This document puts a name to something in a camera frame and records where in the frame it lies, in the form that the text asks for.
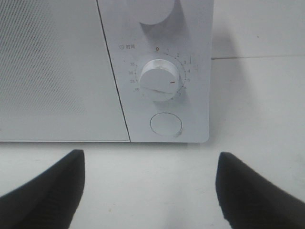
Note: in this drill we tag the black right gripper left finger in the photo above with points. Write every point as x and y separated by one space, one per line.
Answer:
50 200

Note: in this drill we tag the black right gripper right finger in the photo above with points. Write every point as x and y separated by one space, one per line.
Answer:
249 201

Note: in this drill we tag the round white door button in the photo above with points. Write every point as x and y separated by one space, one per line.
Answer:
166 124

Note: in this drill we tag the white microwave door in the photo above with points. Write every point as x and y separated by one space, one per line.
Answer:
56 79

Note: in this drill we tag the white microwave oven body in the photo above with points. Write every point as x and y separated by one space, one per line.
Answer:
185 39

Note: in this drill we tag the lower white timer knob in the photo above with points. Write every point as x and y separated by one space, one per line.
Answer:
159 80

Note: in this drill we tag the upper white power knob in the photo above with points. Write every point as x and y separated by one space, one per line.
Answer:
152 12

